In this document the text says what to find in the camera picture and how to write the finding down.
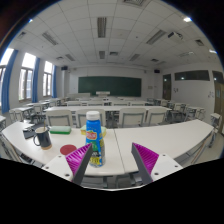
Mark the dark door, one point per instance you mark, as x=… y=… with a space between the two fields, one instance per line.
x=167 y=87

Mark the flat round red coaster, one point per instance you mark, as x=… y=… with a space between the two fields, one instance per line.
x=67 y=149

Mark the black flat pad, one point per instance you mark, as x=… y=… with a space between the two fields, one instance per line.
x=29 y=133

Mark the brown wooden door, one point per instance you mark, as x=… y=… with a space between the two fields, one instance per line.
x=219 y=96

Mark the blue curtain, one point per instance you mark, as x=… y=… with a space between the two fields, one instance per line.
x=54 y=83
x=8 y=83
x=35 y=81

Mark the white classroom chairs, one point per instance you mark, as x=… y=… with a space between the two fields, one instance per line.
x=131 y=116

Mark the ceiling lights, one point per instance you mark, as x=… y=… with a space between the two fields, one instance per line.
x=101 y=26

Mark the thin wooden stick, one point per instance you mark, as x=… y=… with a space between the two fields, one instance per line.
x=44 y=126

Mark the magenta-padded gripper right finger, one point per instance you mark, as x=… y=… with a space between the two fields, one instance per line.
x=148 y=160

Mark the blue drink bottle white cap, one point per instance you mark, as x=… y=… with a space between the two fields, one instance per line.
x=95 y=133

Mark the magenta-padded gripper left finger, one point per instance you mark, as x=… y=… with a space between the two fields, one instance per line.
x=78 y=160

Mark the black wall speaker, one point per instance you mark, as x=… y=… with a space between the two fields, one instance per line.
x=64 y=68
x=157 y=71

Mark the ceiling projector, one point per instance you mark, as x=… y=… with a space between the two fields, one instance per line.
x=175 y=35

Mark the dark high wall window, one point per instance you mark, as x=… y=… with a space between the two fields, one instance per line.
x=192 y=75

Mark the dark blue mug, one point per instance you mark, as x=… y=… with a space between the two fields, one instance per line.
x=44 y=139

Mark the green chalkboard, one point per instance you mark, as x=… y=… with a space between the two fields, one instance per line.
x=110 y=86

